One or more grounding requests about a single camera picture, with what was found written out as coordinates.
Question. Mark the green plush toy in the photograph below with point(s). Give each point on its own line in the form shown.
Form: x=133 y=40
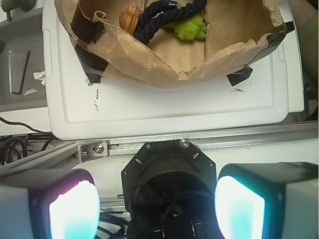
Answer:
x=187 y=22

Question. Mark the black hex key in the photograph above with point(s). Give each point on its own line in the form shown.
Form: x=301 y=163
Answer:
x=18 y=62

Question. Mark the orange spiral seashell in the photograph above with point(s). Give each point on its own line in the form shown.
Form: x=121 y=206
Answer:
x=129 y=18

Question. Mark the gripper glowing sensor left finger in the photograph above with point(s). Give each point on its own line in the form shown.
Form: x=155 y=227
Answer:
x=48 y=204

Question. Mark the brown paper bag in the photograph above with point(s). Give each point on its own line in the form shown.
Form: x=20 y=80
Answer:
x=239 y=33

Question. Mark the metal corner bracket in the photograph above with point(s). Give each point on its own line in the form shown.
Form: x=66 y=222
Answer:
x=92 y=150

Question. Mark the aluminium frame rail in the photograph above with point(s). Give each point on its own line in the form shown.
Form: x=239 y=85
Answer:
x=284 y=142

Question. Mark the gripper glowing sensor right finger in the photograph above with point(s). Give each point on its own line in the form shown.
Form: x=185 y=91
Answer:
x=268 y=200

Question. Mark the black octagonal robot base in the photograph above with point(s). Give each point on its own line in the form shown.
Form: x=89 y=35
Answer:
x=170 y=197

